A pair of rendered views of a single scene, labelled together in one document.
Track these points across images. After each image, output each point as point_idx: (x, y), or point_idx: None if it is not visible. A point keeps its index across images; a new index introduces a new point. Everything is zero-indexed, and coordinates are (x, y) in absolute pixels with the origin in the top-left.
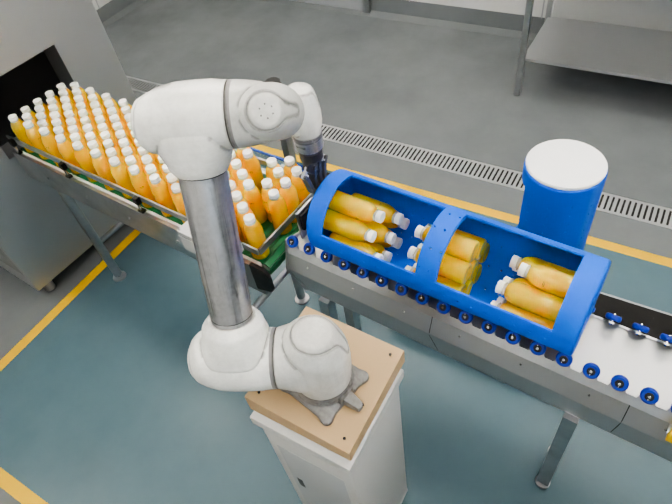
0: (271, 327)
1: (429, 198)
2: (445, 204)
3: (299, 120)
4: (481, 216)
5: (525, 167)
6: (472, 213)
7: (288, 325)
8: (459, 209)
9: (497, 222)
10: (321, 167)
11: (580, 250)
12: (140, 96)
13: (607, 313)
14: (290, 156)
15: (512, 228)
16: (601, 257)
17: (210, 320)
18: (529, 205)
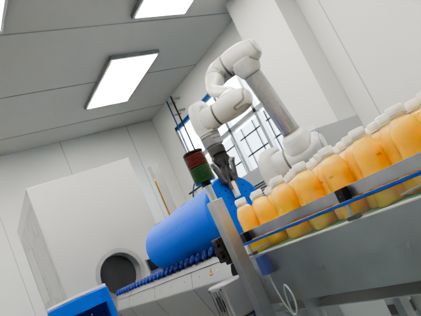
0: (284, 152)
1: (180, 210)
2: (176, 211)
3: None
4: (168, 217)
5: (96, 289)
6: (170, 216)
7: (274, 148)
8: (173, 213)
9: (166, 219)
10: (218, 167)
11: (152, 229)
12: (249, 39)
13: (160, 271)
14: (236, 200)
15: (164, 219)
16: (149, 232)
17: (299, 126)
18: (115, 310)
